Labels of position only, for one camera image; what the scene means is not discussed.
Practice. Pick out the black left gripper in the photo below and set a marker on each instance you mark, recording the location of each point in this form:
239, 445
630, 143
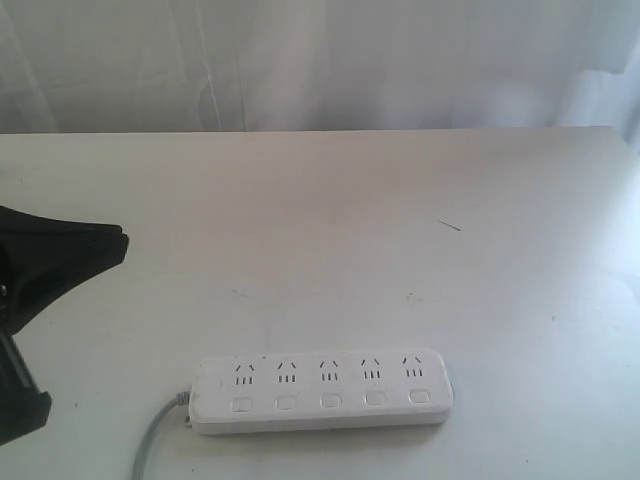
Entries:
42, 259

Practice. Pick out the white five-outlet power strip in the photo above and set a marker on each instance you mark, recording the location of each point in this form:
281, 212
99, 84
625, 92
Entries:
320, 391

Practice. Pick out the white backdrop curtain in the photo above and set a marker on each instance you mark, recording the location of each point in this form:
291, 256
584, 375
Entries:
137, 66

